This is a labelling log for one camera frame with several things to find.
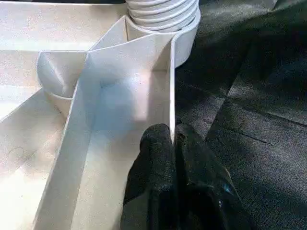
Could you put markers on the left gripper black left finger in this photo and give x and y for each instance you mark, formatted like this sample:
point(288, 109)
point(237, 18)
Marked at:
point(153, 182)

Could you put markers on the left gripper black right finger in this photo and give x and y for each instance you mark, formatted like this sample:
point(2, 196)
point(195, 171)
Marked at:
point(206, 191)

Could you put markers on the white plastic table top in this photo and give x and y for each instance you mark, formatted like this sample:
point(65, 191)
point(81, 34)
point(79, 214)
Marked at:
point(96, 96)

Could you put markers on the white plastic table leg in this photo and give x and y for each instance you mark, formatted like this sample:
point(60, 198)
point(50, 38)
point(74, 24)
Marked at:
point(163, 14)

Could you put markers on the black plastic mat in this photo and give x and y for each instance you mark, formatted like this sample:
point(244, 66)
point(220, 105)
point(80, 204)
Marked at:
point(254, 96)

